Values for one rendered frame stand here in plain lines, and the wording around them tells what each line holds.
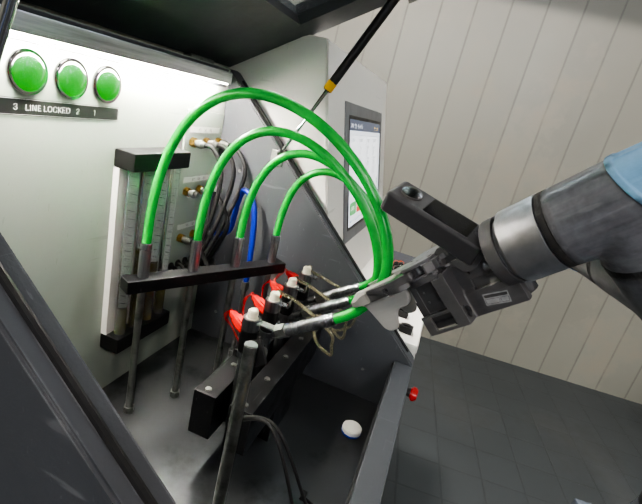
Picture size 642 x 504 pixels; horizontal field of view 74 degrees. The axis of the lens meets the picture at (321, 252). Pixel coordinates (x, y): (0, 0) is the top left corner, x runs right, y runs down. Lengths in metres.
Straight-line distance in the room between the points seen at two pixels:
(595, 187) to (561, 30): 2.79
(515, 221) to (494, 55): 2.69
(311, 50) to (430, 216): 0.59
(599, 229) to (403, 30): 2.75
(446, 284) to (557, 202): 0.13
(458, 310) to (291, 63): 0.67
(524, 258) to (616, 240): 0.07
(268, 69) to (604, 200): 0.75
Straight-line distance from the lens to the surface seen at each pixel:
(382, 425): 0.78
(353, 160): 0.53
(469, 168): 3.05
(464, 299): 0.48
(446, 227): 0.45
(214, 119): 0.95
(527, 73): 3.11
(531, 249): 0.42
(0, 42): 0.37
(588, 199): 0.41
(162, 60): 0.76
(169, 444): 0.84
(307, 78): 0.96
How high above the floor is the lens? 1.42
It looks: 18 degrees down
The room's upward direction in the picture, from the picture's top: 14 degrees clockwise
